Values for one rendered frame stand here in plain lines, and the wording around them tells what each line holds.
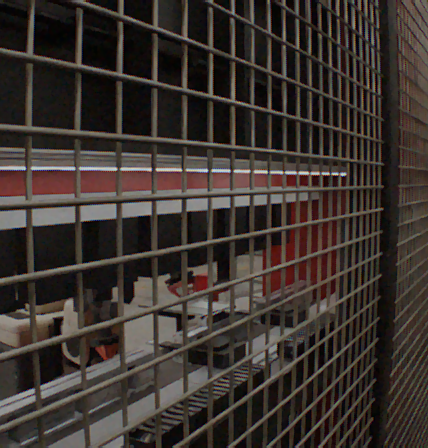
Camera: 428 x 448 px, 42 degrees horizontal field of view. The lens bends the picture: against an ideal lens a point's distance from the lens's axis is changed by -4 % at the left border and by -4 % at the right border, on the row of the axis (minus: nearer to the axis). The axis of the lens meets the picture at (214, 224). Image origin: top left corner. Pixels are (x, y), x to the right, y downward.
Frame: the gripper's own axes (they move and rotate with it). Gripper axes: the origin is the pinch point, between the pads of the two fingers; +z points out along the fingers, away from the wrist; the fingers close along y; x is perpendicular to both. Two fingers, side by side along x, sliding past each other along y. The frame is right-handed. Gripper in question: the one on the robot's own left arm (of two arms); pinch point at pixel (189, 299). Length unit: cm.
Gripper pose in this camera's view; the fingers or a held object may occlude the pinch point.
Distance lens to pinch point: 200.1
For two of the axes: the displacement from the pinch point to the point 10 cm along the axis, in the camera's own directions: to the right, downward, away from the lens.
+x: -7.6, 4.6, 4.7
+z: 4.2, 8.9, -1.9
